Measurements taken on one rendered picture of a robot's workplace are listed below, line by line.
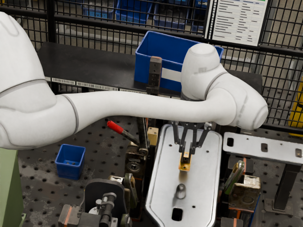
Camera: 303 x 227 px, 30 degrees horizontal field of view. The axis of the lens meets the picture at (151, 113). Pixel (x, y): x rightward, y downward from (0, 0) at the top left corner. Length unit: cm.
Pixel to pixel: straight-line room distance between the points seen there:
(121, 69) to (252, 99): 84
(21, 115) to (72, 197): 99
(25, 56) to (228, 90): 54
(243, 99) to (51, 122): 52
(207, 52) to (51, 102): 50
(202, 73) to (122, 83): 64
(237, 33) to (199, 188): 66
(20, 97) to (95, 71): 99
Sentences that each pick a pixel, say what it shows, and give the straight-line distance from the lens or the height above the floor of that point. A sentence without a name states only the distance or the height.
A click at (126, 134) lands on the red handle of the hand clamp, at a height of 111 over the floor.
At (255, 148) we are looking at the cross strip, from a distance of 201.
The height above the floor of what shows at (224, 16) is 127.
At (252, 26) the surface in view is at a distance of 218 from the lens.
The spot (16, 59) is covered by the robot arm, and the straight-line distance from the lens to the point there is 126.
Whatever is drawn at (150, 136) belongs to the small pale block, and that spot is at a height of 105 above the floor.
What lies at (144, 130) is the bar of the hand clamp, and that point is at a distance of 179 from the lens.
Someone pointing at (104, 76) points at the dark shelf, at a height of 103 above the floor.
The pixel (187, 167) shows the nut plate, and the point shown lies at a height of 103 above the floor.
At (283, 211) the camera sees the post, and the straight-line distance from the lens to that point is 224.
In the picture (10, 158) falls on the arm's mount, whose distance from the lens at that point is 188.
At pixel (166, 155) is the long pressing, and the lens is 193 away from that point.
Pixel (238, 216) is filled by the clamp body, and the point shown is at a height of 89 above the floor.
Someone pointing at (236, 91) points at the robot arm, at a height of 145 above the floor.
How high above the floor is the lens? 238
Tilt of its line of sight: 42 degrees down
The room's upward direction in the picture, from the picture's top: 6 degrees clockwise
